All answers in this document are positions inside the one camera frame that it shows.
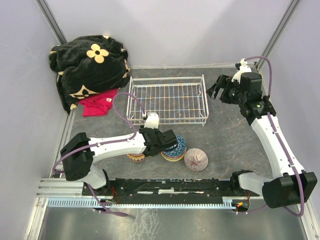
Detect purple striped bowl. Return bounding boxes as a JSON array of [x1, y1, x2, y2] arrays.
[[183, 148, 209, 173]]

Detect black floral fleece blanket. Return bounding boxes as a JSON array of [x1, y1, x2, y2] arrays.
[[48, 35, 130, 113]]

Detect white wire dish rack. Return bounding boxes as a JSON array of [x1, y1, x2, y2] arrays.
[[128, 75, 209, 126]]

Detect aluminium frame rail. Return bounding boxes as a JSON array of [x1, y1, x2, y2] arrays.
[[36, 172, 315, 209]]

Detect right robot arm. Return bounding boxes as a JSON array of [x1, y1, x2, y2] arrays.
[[206, 72, 318, 210]]

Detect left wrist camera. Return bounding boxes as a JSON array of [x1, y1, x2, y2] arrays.
[[143, 112, 160, 129]]

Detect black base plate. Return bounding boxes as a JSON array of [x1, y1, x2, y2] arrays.
[[94, 178, 258, 205]]

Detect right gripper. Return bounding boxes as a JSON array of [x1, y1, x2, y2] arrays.
[[205, 74, 247, 106]]

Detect blue triangle patterned bowl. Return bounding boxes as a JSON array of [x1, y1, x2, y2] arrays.
[[162, 135, 187, 158]]

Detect red cloth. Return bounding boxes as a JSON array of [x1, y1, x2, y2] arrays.
[[79, 88, 118, 117]]

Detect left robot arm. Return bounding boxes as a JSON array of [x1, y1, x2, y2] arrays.
[[60, 127, 178, 195]]

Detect red patterned bowl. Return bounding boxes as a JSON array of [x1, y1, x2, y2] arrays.
[[127, 153, 145, 158]]

